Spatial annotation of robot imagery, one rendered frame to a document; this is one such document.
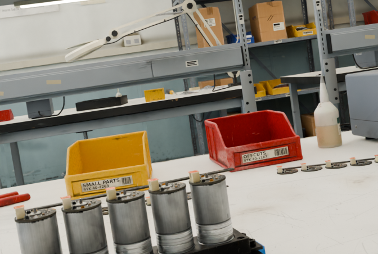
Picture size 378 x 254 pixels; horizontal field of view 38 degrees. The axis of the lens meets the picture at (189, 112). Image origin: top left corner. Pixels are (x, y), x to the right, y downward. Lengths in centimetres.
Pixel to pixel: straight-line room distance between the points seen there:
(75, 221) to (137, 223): 4
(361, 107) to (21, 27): 424
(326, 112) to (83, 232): 50
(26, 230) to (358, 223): 25
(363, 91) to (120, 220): 51
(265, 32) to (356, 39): 172
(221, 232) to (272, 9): 426
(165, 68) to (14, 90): 72
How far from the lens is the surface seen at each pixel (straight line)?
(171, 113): 274
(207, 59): 269
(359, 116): 80
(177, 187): 35
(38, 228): 34
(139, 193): 35
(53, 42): 481
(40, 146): 484
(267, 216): 49
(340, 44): 290
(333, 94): 291
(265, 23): 457
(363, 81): 78
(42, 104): 278
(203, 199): 36
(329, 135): 78
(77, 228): 34
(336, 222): 45
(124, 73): 265
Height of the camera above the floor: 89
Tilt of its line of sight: 5 degrees down
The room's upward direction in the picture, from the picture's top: 8 degrees counter-clockwise
